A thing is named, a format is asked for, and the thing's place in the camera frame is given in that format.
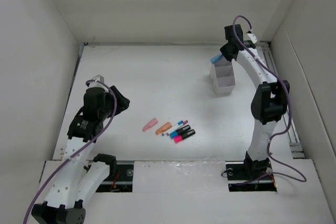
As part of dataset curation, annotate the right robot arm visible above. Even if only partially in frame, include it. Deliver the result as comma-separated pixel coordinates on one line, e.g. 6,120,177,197
220,25,288,180

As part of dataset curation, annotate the orange highlighter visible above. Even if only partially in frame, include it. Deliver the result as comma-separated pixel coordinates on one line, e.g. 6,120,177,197
155,122,172,135

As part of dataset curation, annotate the white divided container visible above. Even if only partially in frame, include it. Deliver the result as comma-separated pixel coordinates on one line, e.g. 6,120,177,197
209,58,236,95

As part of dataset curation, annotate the thin pink capped pen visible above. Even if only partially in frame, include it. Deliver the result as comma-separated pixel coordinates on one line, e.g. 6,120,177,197
161,120,188,136

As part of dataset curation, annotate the front aluminium rail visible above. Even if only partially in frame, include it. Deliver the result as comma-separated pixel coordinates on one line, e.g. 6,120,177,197
86,159,278,186

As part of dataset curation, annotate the thin blue capped pen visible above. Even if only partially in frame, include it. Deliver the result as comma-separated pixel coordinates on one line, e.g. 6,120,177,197
164,121,184,135

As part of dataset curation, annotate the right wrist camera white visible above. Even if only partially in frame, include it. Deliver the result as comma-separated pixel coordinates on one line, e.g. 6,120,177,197
246,31,258,44

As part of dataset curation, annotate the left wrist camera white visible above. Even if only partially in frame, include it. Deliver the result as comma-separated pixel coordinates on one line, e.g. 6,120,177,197
87,74,104,88

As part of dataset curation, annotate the black marker blue cap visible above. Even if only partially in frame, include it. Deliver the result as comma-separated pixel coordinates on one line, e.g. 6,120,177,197
170,125,191,138

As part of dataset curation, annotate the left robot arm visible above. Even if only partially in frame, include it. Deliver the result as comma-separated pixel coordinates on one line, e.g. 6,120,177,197
28,80,130,223

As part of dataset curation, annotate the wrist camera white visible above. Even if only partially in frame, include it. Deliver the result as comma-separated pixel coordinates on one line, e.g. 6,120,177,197
87,74,104,88
246,31,258,44

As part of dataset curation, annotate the blue highlighter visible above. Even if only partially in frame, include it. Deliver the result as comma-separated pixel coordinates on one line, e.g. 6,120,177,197
210,54,224,64

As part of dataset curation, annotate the pink highlighter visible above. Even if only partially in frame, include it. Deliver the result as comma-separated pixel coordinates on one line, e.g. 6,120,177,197
142,118,158,132

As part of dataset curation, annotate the black marker pink cap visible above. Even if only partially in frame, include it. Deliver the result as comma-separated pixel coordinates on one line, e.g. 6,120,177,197
174,130,195,143

